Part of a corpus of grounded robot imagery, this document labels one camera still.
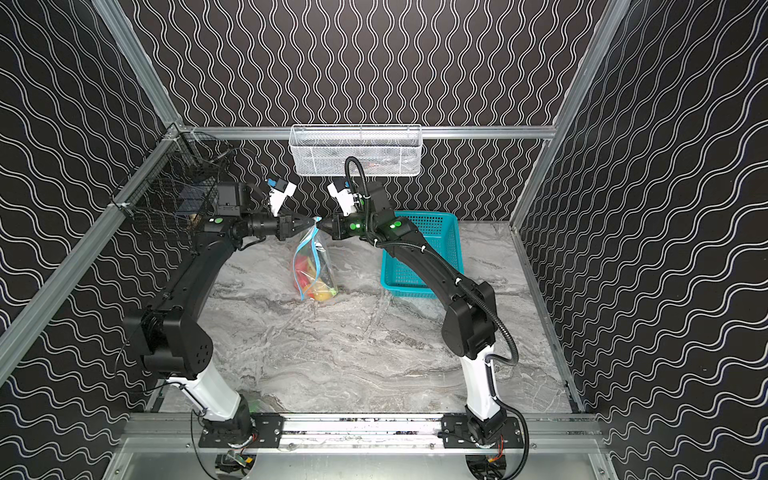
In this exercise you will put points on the clear zip top bag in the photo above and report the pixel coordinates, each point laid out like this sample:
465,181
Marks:
311,245

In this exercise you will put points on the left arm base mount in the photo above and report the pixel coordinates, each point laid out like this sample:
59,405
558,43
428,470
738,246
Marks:
240,432

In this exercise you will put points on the red tomato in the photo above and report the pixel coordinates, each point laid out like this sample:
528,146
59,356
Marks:
304,271

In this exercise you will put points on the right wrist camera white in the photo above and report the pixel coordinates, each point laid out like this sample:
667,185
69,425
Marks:
339,189

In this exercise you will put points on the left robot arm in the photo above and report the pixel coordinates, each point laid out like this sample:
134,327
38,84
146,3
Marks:
166,336

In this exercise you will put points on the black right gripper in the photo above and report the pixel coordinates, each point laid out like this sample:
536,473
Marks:
338,226

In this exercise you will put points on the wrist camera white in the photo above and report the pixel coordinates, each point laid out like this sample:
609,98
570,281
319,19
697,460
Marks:
339,189
279,191

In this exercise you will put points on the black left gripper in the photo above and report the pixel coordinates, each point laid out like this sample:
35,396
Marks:
282,226

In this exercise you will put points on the brass object in basket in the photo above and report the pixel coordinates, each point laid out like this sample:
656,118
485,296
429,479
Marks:
194,222

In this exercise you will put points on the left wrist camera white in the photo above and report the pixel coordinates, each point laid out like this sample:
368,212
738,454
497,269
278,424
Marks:
279,191

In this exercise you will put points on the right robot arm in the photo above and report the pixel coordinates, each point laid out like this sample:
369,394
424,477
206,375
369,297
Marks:
471,329

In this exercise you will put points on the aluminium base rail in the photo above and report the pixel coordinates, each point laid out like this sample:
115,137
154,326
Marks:
409,433

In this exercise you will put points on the clear wall-mounted basket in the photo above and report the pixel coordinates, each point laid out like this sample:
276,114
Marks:
383,150

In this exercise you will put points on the black wire wall basket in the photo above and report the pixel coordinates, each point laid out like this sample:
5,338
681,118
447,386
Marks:
183,182

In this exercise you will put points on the small orange fruit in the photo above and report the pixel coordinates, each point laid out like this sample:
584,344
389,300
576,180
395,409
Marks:
320,291

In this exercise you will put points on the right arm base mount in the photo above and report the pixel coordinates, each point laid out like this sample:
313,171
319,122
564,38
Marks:
467,431

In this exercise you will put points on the teal plastic basket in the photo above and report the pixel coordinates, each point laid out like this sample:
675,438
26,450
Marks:
423,274

